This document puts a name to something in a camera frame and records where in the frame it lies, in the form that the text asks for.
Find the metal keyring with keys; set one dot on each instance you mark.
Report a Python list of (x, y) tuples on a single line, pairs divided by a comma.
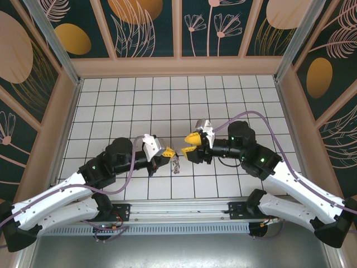
[(176, 164)]

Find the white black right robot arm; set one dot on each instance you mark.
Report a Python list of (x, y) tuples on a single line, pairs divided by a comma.
[(295, 190)]

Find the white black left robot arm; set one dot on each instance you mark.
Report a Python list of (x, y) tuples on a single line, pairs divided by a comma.
[(50, 201)]

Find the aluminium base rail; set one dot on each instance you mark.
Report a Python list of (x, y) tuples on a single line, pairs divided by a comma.
[(178, 209)]

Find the aluminium frame post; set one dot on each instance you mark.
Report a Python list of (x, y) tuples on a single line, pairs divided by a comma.
[(53, 39), (295, 39)]

